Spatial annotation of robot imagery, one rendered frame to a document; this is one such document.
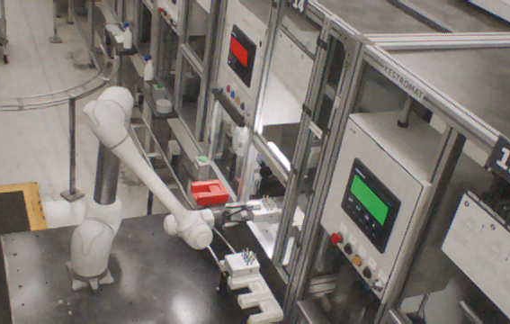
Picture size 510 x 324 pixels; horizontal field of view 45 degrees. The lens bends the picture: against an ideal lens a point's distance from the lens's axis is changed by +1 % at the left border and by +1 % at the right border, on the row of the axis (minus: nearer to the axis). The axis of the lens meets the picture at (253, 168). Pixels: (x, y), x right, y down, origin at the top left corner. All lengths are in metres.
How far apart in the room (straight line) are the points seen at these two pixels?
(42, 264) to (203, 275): 0.73
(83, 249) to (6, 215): 1.70
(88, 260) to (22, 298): 0.31
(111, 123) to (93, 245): 0.57
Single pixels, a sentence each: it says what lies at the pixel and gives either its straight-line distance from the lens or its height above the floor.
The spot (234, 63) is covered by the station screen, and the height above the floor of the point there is 1.58.
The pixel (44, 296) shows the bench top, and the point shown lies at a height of 0.68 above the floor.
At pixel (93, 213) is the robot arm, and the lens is 2.85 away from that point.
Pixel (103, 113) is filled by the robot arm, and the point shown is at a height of 1.51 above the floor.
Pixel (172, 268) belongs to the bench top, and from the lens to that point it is 2.96.
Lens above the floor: 2.67
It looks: 32 degrees down
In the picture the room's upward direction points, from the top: 10 degrees clockwise
